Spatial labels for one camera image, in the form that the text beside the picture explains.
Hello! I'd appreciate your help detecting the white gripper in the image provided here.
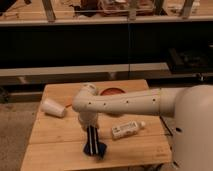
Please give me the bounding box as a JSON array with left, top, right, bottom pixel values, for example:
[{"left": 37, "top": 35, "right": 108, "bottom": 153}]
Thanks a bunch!
[{"left": 78, "top": 112, "right": 99, "bottom": 156}]

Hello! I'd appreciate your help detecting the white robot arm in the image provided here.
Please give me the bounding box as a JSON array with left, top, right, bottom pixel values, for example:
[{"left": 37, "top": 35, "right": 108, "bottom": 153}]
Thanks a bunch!
[{"left": 72, "top": 84, "right": 213, "bottom": 171}]

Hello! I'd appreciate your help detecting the dark blue eraser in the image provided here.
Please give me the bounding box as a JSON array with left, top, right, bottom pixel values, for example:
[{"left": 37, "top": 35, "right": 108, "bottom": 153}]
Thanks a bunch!
[{"left": 83, "top": 142, "right": 107, "bottom": 158}]

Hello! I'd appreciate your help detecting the white plastic bottle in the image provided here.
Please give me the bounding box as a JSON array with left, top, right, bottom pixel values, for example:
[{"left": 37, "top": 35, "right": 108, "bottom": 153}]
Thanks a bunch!
[{"left": 111, "top": 121, "right": 146, "bottom": 140}]

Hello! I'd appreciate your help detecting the red round plate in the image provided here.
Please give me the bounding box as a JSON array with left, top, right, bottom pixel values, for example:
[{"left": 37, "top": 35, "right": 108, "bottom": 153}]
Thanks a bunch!
[{"left": 100, "top": 88, "right": 125, "bottom": 96}]

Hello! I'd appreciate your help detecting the white paper cup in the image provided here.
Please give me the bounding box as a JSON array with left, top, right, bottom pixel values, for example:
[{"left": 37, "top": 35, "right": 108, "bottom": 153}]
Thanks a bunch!
[{"left": 41, "top": 98, "right": 66, "bottom": 118}]

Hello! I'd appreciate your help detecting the wooden table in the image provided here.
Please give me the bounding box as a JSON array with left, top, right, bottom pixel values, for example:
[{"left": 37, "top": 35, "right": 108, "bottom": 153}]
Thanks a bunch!
[{"left": 20, "top": 79, "right": 173, "bottom": 171}]

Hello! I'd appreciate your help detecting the black storage shelf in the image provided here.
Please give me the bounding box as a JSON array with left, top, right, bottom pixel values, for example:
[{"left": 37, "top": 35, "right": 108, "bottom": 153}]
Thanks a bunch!
[{"left": 0, "top": 0, "right": 213, "bottom": 85}]

